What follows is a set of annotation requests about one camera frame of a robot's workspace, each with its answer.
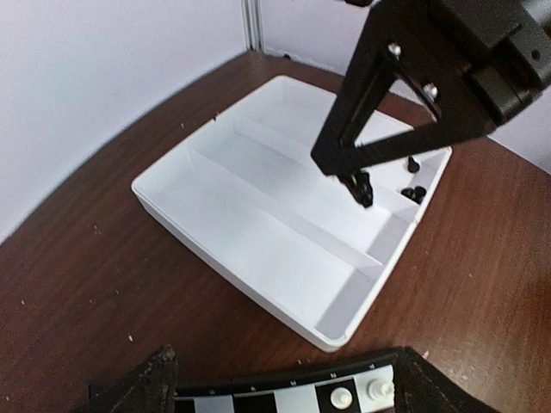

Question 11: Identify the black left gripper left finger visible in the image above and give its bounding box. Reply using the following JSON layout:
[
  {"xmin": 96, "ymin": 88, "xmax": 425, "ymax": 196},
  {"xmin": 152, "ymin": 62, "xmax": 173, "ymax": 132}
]
[{"xmin": 88, "ymin": 345, "xmax": 178, "ymax": 412}]

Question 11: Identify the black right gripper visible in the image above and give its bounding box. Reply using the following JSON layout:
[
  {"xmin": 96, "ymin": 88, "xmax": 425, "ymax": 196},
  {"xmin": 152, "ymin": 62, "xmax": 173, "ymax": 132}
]
[{"xmin": 310, "ymin": 0, "xmax": 551, "ymax": 178}]

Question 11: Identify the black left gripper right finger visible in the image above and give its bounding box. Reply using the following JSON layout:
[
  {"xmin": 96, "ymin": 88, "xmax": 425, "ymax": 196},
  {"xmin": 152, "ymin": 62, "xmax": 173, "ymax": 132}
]
[{"xmin": 393, "ymin": 347, "xmax": 498, "ymax": 413}]

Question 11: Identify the black white chessboard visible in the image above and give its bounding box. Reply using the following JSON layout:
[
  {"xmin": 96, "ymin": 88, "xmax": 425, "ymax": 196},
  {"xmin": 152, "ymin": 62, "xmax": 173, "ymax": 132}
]
[{"xmin": 174, "ymin": 355, "xmax": 395, "ymax": 412}]

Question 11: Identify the white plastic divided tray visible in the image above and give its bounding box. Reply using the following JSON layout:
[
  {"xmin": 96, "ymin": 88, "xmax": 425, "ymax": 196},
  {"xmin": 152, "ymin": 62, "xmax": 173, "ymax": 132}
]
[{"xmin": 131, "ymin": 76, "xmax": 452, "ymax": 353}]

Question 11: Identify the black chess queen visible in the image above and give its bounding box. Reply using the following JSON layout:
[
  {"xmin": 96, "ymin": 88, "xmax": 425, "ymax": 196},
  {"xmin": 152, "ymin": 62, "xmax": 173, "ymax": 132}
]
[{"xmin": 337, "ymin": 171, "xmax": 374, "ymax": 208}]

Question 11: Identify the white chess piece row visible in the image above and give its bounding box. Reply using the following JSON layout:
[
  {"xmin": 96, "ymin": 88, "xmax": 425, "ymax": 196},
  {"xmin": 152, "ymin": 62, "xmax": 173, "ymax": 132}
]
[{"xmin": 329, "ymin": 378, "xmax": 394, "ymax": 412}]

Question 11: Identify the pile of black chess pieces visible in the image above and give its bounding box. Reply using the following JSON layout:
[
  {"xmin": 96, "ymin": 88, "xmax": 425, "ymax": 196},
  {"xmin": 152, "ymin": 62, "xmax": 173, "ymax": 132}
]
[{"xmin": 400, "ymin": 156, "xmax": 427, "ymax": 205}]

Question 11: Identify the right aluminium frame post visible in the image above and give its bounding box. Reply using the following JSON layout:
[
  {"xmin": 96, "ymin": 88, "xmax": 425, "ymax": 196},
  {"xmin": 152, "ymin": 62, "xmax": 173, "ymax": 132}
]
[{"xmin": 241, "ymin": 0, "xmax": 263, "ymax": 52}]

